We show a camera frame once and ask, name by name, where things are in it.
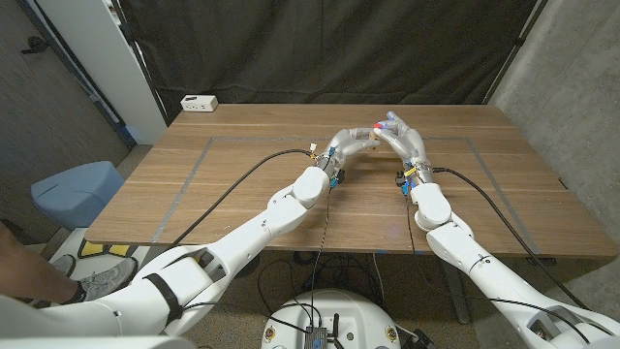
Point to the person's bare leg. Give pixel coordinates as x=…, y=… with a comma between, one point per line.
x=29, y=274

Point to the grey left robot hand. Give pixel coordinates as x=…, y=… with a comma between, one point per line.
x=346, y=145

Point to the black floor device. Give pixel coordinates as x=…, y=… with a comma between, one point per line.
x=422, y=340

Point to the white cabinet panel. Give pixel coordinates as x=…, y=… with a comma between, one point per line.
x=111, y=63

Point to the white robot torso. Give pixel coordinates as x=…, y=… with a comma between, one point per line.
x=334, y=315

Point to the black backdrop curtain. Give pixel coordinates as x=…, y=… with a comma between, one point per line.
x=319, y=48

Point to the grey black sneaker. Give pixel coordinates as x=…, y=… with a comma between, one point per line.
x=109, y=278
x=63, y=265

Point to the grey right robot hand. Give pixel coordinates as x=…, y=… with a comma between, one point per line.
x=407, y=143

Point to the grey table leg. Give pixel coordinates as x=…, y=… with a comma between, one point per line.
x=455, y=295

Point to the yellow black floor object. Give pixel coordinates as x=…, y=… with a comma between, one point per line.
x=92, y=248

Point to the grey electronics box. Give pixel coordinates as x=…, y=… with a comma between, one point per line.
x=316, y=338

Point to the white power strip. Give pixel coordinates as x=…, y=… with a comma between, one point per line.
x=198, y=103

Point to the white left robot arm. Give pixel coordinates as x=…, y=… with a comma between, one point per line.
x=252, y=242

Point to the blue padded stool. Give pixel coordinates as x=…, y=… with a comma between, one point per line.
x=77, y=191

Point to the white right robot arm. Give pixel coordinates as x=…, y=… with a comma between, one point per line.
x=465, y=242

